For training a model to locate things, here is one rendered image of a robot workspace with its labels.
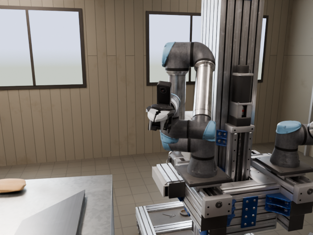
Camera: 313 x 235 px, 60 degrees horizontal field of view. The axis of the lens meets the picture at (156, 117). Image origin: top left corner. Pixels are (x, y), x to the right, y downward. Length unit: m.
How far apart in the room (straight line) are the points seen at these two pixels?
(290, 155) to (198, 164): 0.52
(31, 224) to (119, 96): 3.39
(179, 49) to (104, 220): 0.78
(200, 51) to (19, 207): 0.98
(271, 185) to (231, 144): 0.30
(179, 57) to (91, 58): 3.03
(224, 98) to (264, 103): 3.77
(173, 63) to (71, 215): 0.76
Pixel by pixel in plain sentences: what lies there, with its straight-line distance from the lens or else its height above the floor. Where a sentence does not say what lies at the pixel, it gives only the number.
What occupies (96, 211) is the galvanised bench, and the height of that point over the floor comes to 1.05.
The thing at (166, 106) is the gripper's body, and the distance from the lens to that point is 0.90.
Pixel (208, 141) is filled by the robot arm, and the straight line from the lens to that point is 1.33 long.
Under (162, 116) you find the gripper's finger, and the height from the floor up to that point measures 1.45.
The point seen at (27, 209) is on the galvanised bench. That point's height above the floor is 1.05.
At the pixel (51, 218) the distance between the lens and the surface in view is 1.07.
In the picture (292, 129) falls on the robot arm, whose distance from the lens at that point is 1.58.
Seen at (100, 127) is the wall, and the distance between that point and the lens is 4.36.
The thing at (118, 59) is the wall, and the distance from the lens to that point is 4.23.
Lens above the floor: 1.63
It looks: 13 degrees down
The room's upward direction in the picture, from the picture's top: straight up
